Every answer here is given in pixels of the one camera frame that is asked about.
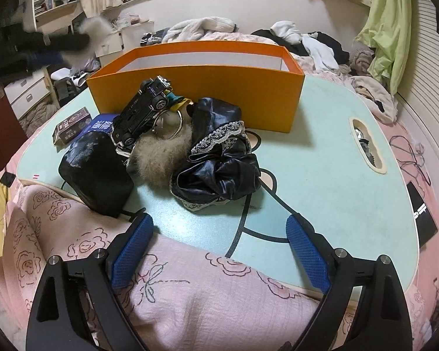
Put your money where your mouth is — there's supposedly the white wall shelf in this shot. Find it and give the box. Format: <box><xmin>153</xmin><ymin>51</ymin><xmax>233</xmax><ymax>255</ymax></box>
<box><xmin>18</xmin><ymin>0</ymin><xmax>83</xmax><ymax>28</ymax></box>

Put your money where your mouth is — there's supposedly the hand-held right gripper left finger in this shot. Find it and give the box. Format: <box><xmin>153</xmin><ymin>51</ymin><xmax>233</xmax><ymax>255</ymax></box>
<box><xmin>25</xmin><ymin>214</ymin><xmax>155</xmax><ymax>351</ymax></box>

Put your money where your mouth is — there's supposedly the black lace-trimmed cloth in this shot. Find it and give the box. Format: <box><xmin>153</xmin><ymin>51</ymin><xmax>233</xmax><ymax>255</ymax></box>
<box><xmin>170</xmin><ymin>97</ymin><xmax>262</xmax><ymax>213</ymax></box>

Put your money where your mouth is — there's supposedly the black garment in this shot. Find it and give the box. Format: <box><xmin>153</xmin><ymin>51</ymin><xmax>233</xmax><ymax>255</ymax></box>
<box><xmin>252</xmin><ymin>28</ymin><xmax>350</xmax><ymax>66</ymax></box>

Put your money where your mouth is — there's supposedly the clear plastic bag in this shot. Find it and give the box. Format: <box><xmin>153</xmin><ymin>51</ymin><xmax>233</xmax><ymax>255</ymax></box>
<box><xmin>115</xmin><ymin>13</ymin><xmax>149</xmax><ymax>30</ymax></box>

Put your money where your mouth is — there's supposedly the grey-brown fuzzy garment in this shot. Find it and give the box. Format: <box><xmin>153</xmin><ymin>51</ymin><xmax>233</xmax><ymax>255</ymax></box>
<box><xmin>347</xmin><ymin>44</ymin><xmax>375</xmax><ymax>77</ymax></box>

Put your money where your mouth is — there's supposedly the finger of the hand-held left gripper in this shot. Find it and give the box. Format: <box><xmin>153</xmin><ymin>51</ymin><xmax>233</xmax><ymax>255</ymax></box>
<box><xmin>22</xmin><ymin>52</ymin><xmax>64</xmax><ymax>74</ymax></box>
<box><xmin>22</xmin><ymin>32</ymin><xmax>91</xmax><ymax>54</ymax></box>

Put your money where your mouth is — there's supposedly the black leather pouch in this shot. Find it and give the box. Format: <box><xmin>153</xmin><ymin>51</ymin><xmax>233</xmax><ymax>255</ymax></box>
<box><xmin>58</xmin><ymin>130</ymin><xmax>134</xmax><ymax>218</ymax></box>

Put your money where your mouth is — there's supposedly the light green hanging cloth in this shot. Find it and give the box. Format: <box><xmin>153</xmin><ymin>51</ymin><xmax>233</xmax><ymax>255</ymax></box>
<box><xmin>355</xmin><ymin>0</ymin><xmax>414</xmax><ymax>96</ymax></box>

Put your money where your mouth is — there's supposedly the black toy car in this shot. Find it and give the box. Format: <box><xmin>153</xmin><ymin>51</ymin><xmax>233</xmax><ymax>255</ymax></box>
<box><xmin>112</xmin><ymin>75</ymin><xmax>174</xmax><ymax>147</ymax></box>

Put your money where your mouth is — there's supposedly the black phone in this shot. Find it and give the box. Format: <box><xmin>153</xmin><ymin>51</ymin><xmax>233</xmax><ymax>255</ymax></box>
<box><xmin>406</xmin><ymin>181</ymin><xmax>438</xmax><ymax>247</ymax></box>

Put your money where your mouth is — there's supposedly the white louvered door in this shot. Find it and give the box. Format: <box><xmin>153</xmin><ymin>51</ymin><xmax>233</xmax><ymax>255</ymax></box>
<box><xmin>395</xmin><ymin>0</ymin><xmax>439</xmax><ymax>161</ymax></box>

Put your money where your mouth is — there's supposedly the orange cardboard box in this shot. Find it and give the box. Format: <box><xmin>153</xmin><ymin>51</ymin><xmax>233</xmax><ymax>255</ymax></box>
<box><xmin>86</xmin><ymin>41</ymin><xmax>306</xmax><ymax>133</ymax></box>

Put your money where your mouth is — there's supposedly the white drawer cabinet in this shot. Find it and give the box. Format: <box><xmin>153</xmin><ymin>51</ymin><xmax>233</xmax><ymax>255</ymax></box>
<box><xmin>4</xmin><ymin>69</ymin><xmax>57</xmax><ymax>119</ymax></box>

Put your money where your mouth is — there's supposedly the white fleece robe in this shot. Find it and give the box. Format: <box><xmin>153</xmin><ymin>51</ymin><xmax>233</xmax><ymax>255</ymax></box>
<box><xmin>163</xmin><ymin>16</ymin><xmax>238</xmax><ymax>42</ymax></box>

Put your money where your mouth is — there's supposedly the blue box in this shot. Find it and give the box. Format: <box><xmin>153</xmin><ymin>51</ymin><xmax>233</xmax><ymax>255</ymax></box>
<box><xmin>75</xmin><ymin>114</ymin><xmax>119</xmax><ymax>143</ymax></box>

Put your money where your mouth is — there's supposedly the small white nightstand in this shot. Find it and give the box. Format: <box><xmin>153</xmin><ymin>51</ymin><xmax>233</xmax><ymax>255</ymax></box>
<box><xmin>95</xmin><ymin>20</ymin><xmax>156</xmax><ymax>57</ymax></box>

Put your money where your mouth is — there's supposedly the white hoodie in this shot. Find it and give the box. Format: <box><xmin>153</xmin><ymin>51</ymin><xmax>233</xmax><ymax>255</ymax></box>
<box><xmin>270</xmin><ymin>21</ymin><xmax>339</xmax><ymax>72</ymax></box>

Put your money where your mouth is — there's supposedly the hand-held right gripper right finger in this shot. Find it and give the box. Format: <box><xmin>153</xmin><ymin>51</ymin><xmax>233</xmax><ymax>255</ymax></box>
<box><xmin>285</xmin><ymin>215</ymin><xmax>413</xmax><ymax>351</ymax></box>

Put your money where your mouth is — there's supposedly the brown fur ball keychain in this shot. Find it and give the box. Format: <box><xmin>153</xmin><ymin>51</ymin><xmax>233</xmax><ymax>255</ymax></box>
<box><xmin>126</xmin><ymin>108</ymin><xmax>193</xmax><ymax>187</ymax></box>

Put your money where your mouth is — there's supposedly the cartoon printed desktop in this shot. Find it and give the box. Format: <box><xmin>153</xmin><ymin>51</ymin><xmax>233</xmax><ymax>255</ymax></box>
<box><xmin>15</xmin><ymin>71</ymin><xmax>438</xmax><ymax>295</ymax></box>

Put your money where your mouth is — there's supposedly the charger cable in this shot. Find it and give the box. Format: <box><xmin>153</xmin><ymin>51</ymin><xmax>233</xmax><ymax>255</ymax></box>
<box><xmin>390</xmin><ymin>135</ymin><xmax>432</xmax><ymax>187</ymax></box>

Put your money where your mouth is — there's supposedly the dark red card box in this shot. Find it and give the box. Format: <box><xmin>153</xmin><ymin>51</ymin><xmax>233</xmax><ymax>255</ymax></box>
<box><xmin>52</xmin><ymin>107</ymin><xmax>93</xmax><ymax>145</ymax></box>

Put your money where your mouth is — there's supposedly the beige garment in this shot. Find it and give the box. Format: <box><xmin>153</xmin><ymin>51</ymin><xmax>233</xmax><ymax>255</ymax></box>
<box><xmin>353</xmin><ymin>77</ymin><xmax>397</xmax><ymax>123</ymax></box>

